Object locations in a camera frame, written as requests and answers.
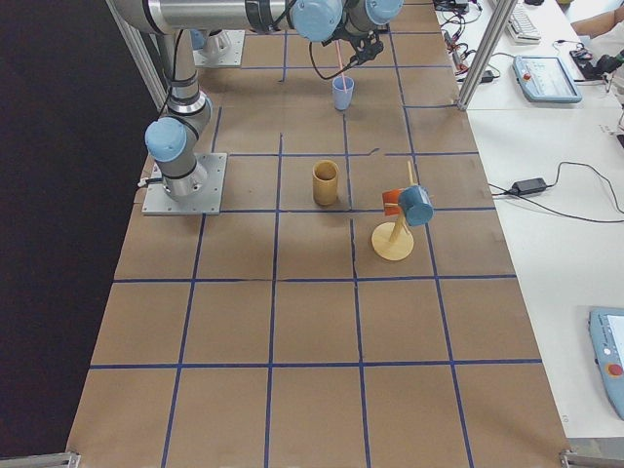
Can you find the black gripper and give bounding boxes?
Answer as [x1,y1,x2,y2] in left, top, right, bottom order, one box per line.
[321,14,384,68]

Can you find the blue mug on tree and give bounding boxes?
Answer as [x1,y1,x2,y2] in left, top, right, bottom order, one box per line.
[398,185,434,226]

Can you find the orange mug on tree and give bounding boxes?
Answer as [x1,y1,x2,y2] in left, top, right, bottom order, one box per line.
[382,189,403,216]

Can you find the white keyboard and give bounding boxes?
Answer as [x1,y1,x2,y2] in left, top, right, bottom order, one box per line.
[507,2,541,44]

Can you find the light blue plastic cup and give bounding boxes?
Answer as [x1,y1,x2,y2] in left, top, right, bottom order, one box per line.
[331,76,355,111]

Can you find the black power adapter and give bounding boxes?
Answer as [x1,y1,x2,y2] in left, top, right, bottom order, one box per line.
[509,177,549,196]

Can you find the aluminium frame post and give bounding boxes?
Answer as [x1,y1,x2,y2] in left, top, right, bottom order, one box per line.
[456,0,516,111]

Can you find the pink chopstick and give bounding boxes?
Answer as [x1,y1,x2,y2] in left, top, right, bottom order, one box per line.
[334,41,347,94]

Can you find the round wooden mug tree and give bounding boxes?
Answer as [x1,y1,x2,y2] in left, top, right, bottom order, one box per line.
[370,160,419,262]

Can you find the teach pendant tablet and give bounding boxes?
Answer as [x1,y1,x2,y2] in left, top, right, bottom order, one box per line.
[589,307,624,418]

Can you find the bamboo wooden cup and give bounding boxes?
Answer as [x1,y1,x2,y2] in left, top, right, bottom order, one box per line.
[312,160,338,206]

